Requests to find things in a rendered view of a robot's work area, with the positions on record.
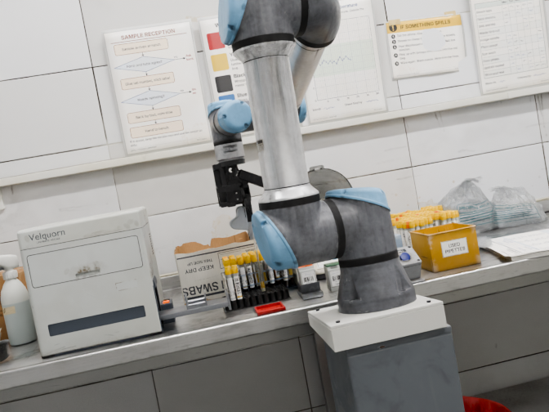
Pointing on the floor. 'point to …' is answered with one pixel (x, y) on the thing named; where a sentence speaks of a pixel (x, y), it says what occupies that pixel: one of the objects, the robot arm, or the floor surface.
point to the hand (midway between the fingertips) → (252, 234)
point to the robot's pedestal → (398, 375)
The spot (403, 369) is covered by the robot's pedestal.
